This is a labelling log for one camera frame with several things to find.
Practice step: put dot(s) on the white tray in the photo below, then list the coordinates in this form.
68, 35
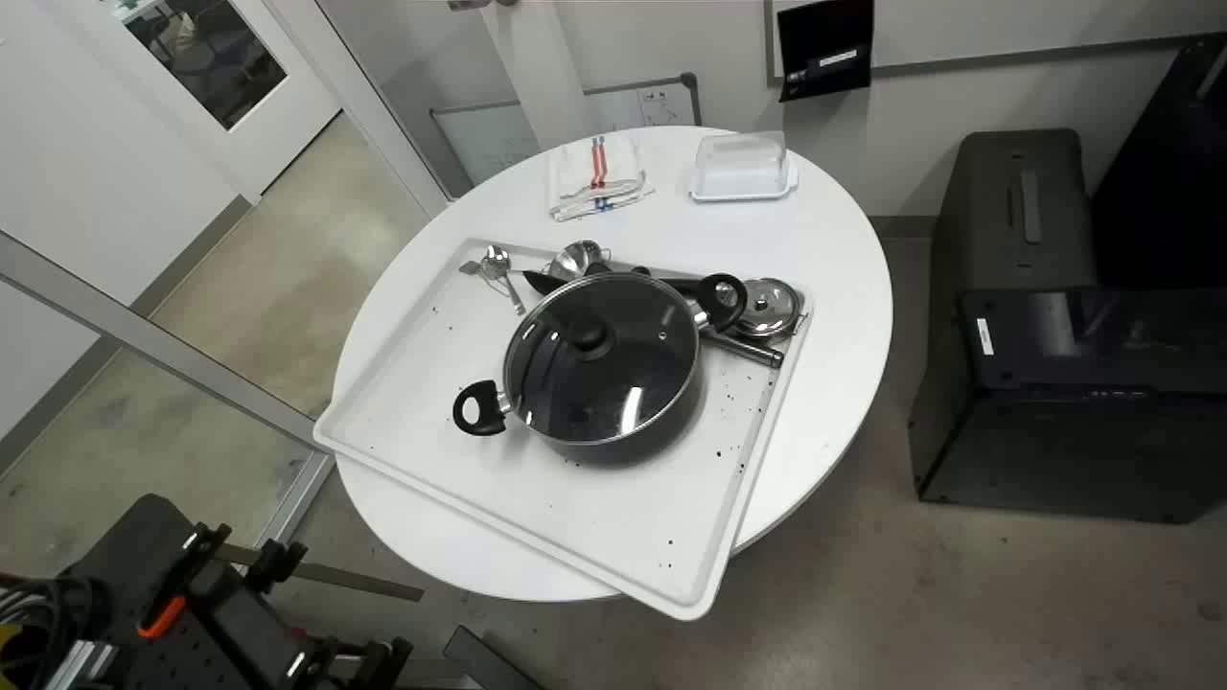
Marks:
617, 520

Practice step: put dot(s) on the white door with dark window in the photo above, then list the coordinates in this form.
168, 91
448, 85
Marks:
264, 150

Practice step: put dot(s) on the flat grey metal bar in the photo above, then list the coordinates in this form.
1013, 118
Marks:
347, 580

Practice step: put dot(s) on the slim metal utensil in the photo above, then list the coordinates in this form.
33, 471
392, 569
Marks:
751, 348

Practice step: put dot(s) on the silver spoon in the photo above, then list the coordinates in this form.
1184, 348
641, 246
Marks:
495, 264

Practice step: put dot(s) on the grey aluminium frame bar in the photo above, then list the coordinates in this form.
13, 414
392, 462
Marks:
154, 340

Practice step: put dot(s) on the large black box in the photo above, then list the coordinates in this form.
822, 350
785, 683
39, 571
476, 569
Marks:
1175, 165

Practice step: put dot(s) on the black marker holder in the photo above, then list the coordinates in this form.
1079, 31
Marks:
825, 45

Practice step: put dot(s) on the black workbench cart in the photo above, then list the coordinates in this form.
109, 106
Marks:
128, 548

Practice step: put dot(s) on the dark floor plate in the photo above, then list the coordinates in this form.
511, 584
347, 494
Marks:
493, 662

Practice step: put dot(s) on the black cabinet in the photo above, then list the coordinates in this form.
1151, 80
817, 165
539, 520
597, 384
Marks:
1021, 384

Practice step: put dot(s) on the clear plastic container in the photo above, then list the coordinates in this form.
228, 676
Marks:
742, 165

